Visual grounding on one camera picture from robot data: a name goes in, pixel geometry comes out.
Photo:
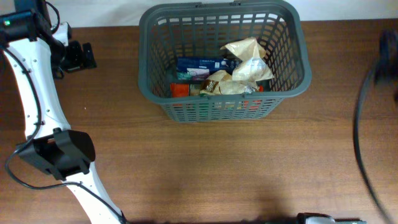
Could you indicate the grey plastic basket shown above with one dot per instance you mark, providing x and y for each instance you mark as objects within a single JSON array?
[{"x": 170, "y": 31}]

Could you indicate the orange spaghetti packet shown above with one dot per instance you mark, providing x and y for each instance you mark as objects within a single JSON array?
[{"x": 183, "y": 90}]

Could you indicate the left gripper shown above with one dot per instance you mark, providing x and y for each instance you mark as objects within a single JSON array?
[{"x": 78, "y": 61}]

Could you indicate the blue carton box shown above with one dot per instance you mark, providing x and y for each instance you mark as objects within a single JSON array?
[{"x": 199, "y": 69}]

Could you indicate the green lid jar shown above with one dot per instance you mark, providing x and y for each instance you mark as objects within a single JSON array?
[{"x": 204, "y": 107}]

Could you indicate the beige paper bag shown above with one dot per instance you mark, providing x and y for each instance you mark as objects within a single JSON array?
[{"x": 253, "y": 67}]

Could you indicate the brown snack bag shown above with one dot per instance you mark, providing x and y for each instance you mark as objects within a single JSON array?
[{"x": 221, "y": 83}]

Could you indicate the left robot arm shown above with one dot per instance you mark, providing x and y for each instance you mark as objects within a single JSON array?
[{"x": 39, "y": 53}]

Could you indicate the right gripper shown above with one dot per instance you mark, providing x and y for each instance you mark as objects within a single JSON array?
[{"x": 388, "y": 73}]

